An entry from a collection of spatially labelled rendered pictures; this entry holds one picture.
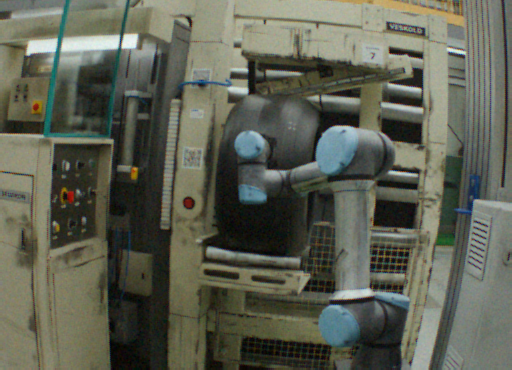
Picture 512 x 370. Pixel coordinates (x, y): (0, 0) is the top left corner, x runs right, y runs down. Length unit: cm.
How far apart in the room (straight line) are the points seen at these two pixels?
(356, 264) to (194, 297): 110
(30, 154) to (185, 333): 102
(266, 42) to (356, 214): 131
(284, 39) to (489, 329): 185
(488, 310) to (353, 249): 54
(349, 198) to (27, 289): 107
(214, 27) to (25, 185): 99
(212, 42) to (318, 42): 45
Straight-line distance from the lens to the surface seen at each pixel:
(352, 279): 163
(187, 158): 256
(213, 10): 260
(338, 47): 276
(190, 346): 267
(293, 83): 290
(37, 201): 206
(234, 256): 247
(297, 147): 231
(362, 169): 163
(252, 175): 194
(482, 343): 125
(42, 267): 208
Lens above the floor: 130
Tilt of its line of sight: 3 degrees down
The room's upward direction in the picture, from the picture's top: 5 degrees clockwise
